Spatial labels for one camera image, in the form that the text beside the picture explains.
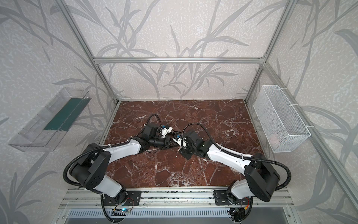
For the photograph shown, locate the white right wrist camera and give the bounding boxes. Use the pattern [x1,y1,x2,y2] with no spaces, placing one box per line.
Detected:
[173,134,187,148]

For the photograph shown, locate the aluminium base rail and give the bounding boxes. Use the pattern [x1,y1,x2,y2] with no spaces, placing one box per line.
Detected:
[52,186,301,224]

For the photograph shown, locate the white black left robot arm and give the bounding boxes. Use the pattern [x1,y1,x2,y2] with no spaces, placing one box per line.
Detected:
[62,120,181,203]

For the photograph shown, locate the green circuit board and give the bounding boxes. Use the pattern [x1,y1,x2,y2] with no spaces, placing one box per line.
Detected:
[111,207,131,216]

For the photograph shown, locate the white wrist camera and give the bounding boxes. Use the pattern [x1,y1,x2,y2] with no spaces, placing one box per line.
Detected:
[173,134,187,148]
[161,125,172,138]

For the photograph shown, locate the pink object in basket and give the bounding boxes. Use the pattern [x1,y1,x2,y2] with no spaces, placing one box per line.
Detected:
[268,133,281,148]

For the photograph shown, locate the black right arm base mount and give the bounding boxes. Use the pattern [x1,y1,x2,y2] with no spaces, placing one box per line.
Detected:
[213,189,249,206]

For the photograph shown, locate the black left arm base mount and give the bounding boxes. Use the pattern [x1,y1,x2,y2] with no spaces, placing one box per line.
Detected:
[102,190,142,207]

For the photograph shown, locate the aluminium frame profiles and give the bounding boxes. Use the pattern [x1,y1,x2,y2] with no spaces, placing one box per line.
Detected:
[55,1,358,209]

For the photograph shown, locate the clear plastic wall tray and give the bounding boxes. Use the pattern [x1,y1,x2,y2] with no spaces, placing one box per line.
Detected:
[9,87,91,152]

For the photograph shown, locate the white wire mesh basket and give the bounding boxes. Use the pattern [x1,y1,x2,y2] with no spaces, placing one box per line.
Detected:
[254,85,311,153]

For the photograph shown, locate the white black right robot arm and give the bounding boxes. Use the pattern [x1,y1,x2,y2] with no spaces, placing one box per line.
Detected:
[174,123,292,205]

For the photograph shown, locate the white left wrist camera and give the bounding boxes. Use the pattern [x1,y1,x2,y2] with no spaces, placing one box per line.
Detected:
[161,125,172,138]

